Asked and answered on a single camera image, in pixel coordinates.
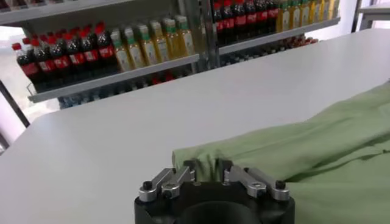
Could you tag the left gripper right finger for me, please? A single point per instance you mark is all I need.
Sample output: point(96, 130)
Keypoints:
point(256, 184)

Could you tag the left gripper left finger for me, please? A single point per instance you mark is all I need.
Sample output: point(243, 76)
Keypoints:
point(170, 184)

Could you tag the light green t-shirt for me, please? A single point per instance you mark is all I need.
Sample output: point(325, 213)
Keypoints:
point(320, 158)

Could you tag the grey metal shelf board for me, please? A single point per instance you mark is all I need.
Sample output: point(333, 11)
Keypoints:
point(115, 77)
point(45, 13)
point(274, 36)

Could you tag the yellow juice bottle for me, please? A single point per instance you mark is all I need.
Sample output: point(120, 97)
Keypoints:
point(283, 18)
point(136, 53)
point(324, 9)
point(294, 16)
point(162, 47)
point(150, 50)
point(174, 44)
point(186, 41)
point(314, 12)
point(304, 13)
point(122, 56)
point(333, 8)

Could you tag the grey metal shelving unit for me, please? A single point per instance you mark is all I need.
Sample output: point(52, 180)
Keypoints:
point(209, 45)
point(198, 33)

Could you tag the red-cap cola bottle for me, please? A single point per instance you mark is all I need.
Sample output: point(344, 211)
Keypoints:
point(219, 27)
point(251, 19)
point(61, 62)
point(240, 21)
point(90, 55)
point(106, 51)
point(76, 58)
point(45, 65)
point(272, 14)
point(229, 24)
point(29, 68)
point(262, 16)

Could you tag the black metal frame post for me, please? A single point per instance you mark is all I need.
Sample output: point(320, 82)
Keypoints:
point(15, 105)

